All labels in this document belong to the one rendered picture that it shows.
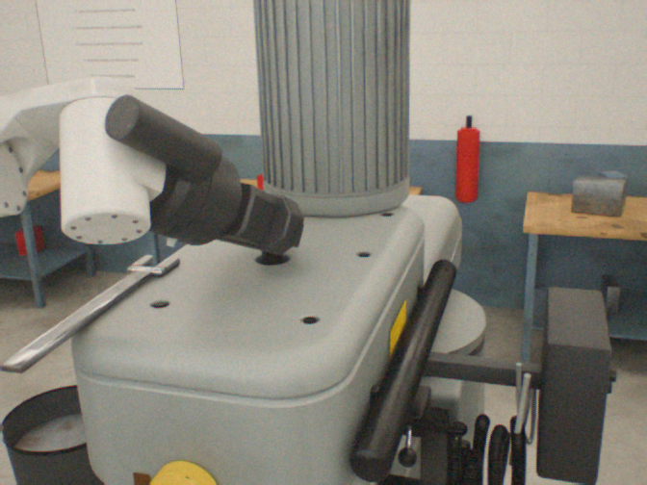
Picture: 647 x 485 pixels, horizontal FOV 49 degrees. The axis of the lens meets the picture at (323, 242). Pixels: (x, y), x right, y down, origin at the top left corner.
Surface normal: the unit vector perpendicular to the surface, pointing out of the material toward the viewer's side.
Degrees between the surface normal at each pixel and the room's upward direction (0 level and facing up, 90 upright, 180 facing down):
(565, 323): 0
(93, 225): 139
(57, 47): 90
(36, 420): 86
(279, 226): 60
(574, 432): 90
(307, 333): 0
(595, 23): 90
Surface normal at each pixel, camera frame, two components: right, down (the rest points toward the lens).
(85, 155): -0.20, -0.32
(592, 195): -0.48, 0.30
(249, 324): -0.03, -0.95
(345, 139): 0.15, 0.32
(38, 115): 0.15, 0.92
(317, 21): -0.14, 0.32
